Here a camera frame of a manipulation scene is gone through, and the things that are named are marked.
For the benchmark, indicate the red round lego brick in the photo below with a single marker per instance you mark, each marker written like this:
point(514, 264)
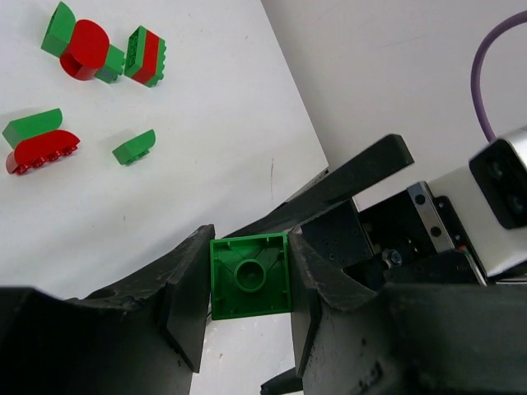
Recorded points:
point(86, 52)

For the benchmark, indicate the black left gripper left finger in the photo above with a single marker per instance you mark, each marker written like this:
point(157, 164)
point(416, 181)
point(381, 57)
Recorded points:
point(143, 334)

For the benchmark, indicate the green red striped lego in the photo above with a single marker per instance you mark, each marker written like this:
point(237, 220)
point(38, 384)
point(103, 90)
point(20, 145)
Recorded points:
point(145, 57)

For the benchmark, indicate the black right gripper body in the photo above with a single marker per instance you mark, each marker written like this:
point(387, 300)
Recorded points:
point(411, 237)

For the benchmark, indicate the red studded lego brick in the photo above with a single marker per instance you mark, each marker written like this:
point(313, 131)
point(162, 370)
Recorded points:
point(36, 151)

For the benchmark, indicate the green square lego brick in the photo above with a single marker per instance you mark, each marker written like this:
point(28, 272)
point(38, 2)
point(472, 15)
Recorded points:
point(250, 276)

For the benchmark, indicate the green sloped lego brick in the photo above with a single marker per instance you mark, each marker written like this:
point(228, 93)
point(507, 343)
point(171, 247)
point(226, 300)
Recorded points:
point(19, 130)

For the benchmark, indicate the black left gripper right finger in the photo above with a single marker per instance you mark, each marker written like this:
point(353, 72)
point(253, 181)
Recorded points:
point(403, 339)

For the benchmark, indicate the green curved lego piece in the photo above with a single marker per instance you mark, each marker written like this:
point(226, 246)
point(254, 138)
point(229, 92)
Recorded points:
point(135, 148)

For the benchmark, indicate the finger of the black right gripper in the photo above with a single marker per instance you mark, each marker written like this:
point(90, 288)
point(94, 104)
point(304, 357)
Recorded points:
point(284, 383)
point(377, 162)

